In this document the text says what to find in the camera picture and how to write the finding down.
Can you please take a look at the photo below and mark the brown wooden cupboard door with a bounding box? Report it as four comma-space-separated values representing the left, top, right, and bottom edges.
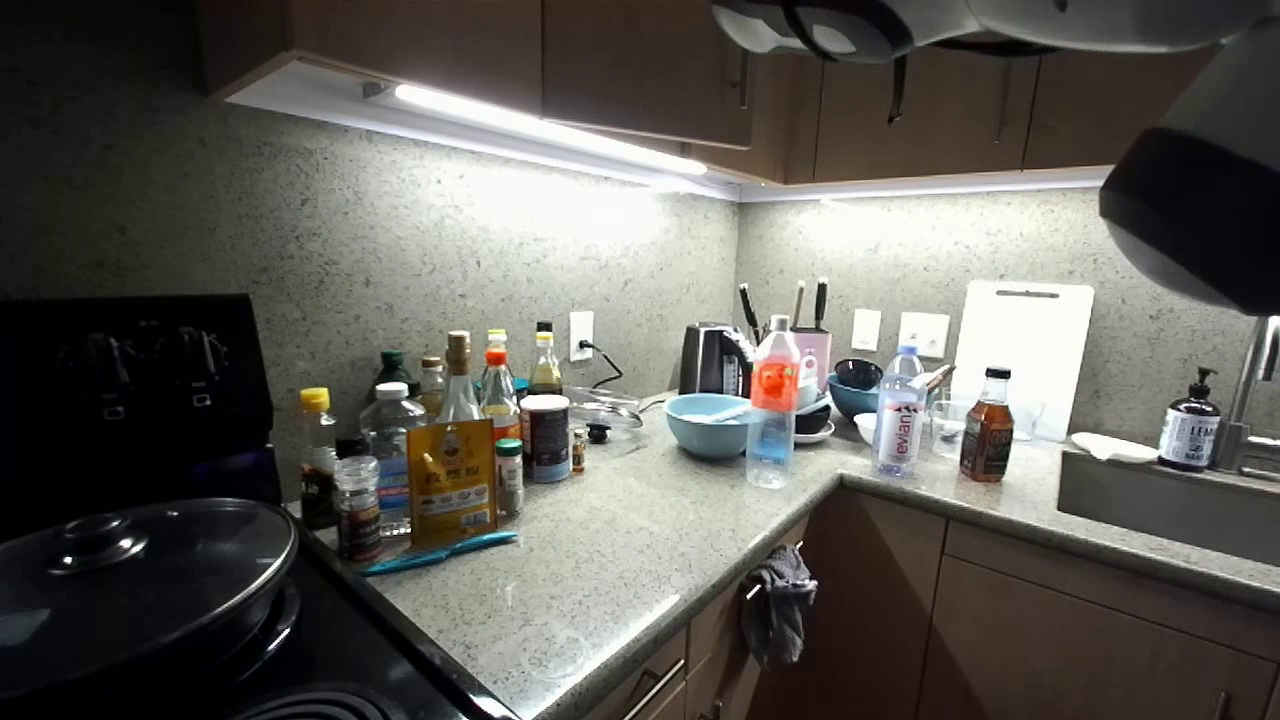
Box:
537, 0, 754, 149

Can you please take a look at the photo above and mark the glass pot lid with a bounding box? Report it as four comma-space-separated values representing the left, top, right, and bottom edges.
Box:
570, 389, 659, 454

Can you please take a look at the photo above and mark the steel electric kettle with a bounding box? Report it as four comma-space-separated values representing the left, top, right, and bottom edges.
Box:
675, 320, 760, 402

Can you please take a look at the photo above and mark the light blue bowl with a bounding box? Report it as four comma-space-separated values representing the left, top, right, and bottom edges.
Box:
659, 389, 760, 465

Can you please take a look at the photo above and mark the yellow bottle black cap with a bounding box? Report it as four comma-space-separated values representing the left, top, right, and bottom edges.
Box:
528, 315, 567, 402

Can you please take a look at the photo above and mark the black jar white lid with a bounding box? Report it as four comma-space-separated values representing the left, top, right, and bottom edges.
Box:
517, 394, 574, 490

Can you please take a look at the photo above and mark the clear bottle orange label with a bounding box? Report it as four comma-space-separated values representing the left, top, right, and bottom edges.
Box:
742, 313, 809, 493

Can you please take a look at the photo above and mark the orange capped sauce bottle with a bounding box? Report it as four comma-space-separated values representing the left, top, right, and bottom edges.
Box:
481, 324, 522, 443

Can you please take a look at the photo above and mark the pink white knife block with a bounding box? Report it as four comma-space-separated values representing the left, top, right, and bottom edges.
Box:
784, 324, 838, 394

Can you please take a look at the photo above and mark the small condiment jar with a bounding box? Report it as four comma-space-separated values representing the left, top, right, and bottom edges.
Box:
492, 437, 532, 524

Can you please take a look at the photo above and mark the brown capped bottle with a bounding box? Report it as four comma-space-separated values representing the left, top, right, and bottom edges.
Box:
414, 351, 452, 417

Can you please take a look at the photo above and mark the dark blue bowl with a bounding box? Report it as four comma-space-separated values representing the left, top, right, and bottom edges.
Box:
826, 358, 889, 421

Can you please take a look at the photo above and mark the bottle with yellow pouch label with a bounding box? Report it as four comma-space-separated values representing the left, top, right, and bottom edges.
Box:
405, 329, 498, 551

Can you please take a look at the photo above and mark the dark green bottle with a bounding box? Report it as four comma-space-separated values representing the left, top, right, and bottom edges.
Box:
371, 348, 410, 397

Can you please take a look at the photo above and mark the long under-cabinet light strip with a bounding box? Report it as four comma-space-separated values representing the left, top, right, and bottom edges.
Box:
382, 81, 710, 184

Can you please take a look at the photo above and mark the evian water bottle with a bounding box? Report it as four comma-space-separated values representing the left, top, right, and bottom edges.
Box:
870, 343, 926, 482

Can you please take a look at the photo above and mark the clear bottle white cap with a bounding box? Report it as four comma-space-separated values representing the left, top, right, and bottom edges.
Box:
360, 379, 429, 538

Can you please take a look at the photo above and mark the teal utensil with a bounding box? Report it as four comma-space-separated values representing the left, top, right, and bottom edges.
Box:
365, 530, 522, 579

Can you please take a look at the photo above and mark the white double outlet plate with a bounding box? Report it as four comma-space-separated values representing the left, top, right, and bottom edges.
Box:
894, 307, 955, 366

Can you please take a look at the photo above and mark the grey hanging towel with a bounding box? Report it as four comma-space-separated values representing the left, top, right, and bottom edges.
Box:
738, 539, 822, 672

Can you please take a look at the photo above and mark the clear drinking glass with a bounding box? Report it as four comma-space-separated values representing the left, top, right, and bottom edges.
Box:
923, 389, 973, 457

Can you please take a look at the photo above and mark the white lidded spice jar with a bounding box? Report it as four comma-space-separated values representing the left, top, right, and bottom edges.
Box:
330, 454, 389, 564

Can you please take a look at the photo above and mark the yellow capped dark sauce bottle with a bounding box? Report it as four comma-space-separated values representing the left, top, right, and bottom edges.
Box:
296, 385, 344, 538

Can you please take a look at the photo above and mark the brown liquid bottle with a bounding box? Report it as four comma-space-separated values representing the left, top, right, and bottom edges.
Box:
955, 366, 1021, 490

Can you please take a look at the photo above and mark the white cutting board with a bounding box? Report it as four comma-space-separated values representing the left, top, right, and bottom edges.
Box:
947, 277, 1101, 443

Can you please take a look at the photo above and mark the white cloth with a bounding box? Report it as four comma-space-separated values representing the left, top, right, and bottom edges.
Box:
1068, 428, 1165, 470

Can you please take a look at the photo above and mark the black electric stove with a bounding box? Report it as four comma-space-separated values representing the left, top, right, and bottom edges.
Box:
0, 292, 487, 720

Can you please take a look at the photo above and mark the grey sink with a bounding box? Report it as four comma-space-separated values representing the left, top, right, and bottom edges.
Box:
1051, 440, 1280, 567

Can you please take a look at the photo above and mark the dark soap pump bottle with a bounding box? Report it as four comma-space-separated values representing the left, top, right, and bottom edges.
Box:
1150, 366, 1229, 472

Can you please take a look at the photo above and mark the black pan with lid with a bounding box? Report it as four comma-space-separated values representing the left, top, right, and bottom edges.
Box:
0, 493, 302, 708

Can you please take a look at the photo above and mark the steel faucet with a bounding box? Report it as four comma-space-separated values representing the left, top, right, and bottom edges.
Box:
1215, 313, 1280, 482

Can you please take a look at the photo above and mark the black plug with cord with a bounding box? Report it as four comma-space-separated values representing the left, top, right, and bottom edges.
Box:
574, 335, 633, 397

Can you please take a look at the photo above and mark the white switch plate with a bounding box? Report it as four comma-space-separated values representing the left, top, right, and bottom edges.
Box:
846, 306, 884, 358

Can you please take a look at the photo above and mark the metal drawer handle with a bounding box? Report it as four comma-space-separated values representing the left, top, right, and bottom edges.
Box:
738, 538, 809, 604
619, 655, 692, 720

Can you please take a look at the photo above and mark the brown wall cabinet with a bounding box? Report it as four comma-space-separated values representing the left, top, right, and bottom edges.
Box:
1021, 50, 1219, 173
813, 50, 1032, 184
197, 0, 543, 122

